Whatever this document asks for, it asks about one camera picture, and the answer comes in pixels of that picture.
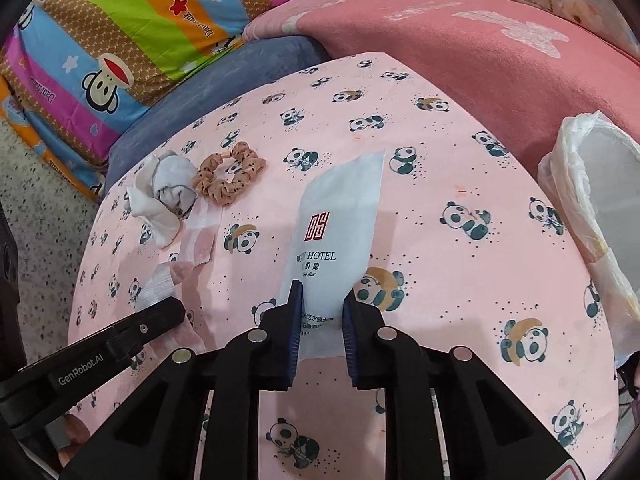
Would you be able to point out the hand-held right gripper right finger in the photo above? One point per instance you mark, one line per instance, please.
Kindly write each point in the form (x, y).
(351, 320)

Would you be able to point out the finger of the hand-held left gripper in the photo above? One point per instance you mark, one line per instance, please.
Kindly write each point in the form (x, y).
(150, 322)

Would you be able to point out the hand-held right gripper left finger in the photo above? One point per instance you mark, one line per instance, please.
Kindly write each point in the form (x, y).
(295, 310)

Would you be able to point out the pink cloth piece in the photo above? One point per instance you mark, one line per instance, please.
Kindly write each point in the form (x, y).
(197, 240)

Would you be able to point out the white sachet packet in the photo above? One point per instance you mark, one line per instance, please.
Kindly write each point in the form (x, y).
(340, 220)

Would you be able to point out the bag-lined trash bin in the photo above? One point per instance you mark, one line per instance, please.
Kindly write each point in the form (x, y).
(590, 185)

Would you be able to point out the pink panda printed cloth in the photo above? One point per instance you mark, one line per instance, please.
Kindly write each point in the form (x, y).
(450, 285)

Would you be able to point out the white and grey sock wad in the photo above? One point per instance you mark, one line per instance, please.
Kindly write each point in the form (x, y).
(165, 182)

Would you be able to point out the tan scrunchie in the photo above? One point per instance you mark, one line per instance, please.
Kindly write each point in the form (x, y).
(210, 185)

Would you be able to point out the orange-edged cartoon pillow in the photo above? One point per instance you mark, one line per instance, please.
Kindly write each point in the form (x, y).
(55, 155)

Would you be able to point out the blue velvet cushion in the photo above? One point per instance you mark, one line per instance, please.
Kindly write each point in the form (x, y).
(200, 95)

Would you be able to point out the pink blanket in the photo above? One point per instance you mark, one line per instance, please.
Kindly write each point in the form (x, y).
(475, 70)

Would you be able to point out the colourful striped cartoon pillow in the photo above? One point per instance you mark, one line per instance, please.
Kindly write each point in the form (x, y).
(140, 20)

